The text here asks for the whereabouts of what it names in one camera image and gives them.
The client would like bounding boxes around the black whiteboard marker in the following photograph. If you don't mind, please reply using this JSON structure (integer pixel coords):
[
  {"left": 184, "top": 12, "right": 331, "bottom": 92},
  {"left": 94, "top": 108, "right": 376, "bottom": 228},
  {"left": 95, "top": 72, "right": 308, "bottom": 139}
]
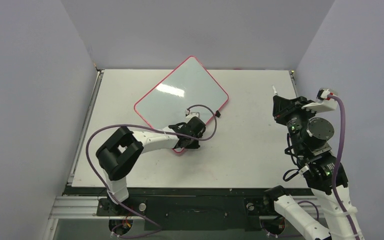
[{"left": 272, "top": 85, "right": 279, "bottom": 96}]

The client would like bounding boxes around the red framed whiteboard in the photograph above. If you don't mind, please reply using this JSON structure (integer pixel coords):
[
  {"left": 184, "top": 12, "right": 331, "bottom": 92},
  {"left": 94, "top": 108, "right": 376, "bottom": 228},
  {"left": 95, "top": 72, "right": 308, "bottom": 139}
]
[{"left": 133, "top": 55, "right": 230, "bottom": 155}]

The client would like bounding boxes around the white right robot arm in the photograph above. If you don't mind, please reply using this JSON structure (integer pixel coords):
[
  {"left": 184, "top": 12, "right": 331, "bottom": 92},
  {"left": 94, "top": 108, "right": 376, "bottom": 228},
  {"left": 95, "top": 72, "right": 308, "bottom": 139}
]
[{"left": 262, "top": 95, "right": 364, "bottom": 240}]

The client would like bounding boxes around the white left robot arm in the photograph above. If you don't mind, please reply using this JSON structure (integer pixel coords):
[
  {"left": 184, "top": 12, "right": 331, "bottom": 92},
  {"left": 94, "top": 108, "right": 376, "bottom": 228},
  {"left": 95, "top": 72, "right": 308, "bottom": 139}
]
[{"left": 95, "top": 115, "right": 206, "bottom": 215}]

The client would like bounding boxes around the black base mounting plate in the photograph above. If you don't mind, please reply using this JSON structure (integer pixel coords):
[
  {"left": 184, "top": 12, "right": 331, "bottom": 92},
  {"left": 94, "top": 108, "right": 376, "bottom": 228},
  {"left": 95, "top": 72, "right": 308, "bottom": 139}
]
[{"left": 63, "top": 186, "right": 286, "bottom": 233}]

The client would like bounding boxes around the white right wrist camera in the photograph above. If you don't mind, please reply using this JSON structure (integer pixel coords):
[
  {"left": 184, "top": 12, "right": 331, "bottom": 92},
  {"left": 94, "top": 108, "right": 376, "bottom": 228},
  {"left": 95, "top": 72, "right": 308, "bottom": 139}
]
[{"left": 301, "top": 88, "right": 338, "bottom": 114}]

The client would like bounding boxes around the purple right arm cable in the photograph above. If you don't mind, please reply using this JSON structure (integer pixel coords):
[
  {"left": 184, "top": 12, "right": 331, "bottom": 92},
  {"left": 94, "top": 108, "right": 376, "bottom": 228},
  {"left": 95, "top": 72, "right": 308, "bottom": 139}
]
[{"left": 261, "top": 94, "right": 362, "bottom": 240}]

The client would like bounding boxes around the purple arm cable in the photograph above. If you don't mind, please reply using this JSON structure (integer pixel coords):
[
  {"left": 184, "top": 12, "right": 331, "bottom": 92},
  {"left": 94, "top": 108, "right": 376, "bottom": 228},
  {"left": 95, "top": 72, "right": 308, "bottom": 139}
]
[
  {"left": 261, "top": 94, "right": 362, "bottom": 240},
  {"left": 85, "top": 104, "right": 219, "bottom": 239}
]

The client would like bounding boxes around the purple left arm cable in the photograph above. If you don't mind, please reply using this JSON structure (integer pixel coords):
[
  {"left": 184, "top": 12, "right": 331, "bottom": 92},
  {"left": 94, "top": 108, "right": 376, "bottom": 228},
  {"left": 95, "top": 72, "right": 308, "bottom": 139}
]
[{"left": 85, "top": 104, "right": 219, "bottom": 239}]

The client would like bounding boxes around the aluminium frame rail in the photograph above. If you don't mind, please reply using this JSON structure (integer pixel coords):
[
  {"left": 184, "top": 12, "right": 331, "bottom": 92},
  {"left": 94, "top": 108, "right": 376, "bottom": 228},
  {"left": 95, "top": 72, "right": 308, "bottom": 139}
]
[{"left": 49, "top": 196, "right": 325, "bottom": 220}]

